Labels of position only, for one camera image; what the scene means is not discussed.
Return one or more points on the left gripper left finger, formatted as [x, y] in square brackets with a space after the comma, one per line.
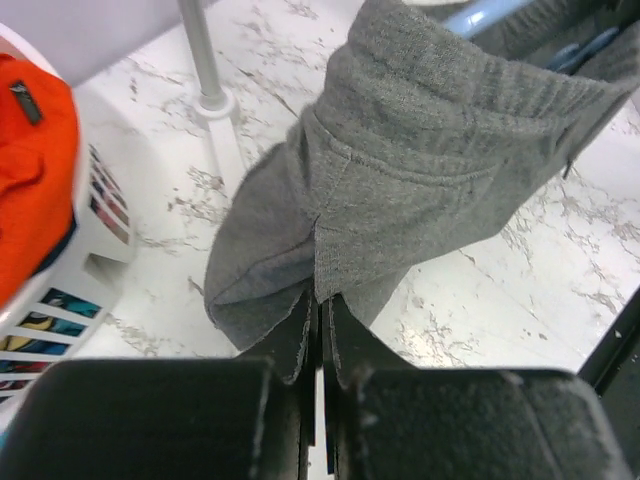
[247, 417]

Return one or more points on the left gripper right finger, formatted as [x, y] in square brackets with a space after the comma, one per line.
[388, 419]

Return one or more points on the grey shorts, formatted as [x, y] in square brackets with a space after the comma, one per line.
[421, 142]

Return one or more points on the light blue hanger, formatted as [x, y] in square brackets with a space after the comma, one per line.
[480, 20]

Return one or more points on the white laundry basket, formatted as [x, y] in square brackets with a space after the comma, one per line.
[56, 311]

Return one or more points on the metal clothes rack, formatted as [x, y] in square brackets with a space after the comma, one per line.
[215, 105]

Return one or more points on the orange garment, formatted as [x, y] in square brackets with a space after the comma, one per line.
[39, 144]

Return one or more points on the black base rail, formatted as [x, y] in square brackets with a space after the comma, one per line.
[605, 361]

